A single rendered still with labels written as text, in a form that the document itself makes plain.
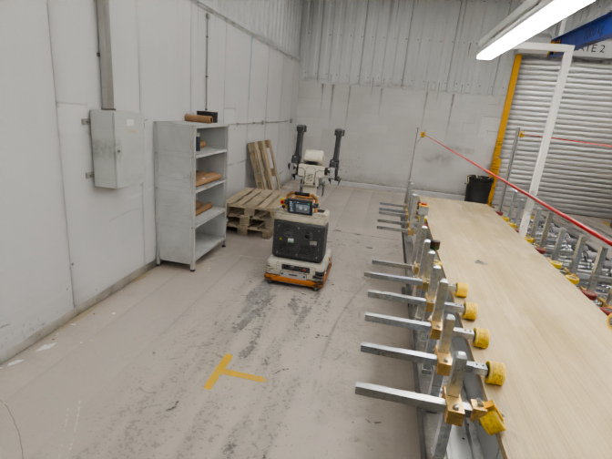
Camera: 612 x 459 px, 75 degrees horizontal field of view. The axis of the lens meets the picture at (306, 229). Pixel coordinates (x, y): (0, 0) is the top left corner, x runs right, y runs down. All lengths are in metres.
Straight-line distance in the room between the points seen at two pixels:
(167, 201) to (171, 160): 0.44
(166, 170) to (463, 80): 7.51
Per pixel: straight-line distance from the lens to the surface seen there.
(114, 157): 3.57
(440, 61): 10.25
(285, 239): 4.15
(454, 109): 10.22
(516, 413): 1.63
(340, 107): 10.19
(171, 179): 4.38
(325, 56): 10.34
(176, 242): 4.54
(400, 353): 1.63
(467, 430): 1.94
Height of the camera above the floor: 1.81
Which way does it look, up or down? 17 degrees down
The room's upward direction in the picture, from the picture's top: 5 degrees clockwise
